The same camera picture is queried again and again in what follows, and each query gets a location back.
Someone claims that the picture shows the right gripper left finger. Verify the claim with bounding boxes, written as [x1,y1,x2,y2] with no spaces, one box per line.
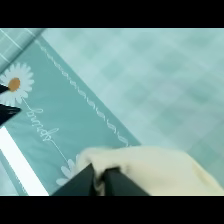
[51,163,98,197]

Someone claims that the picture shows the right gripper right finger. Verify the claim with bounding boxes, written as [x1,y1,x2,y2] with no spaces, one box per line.
[101,167,150,197]

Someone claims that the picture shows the cream garment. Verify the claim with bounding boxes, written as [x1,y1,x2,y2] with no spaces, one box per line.
[75,145,224,197]

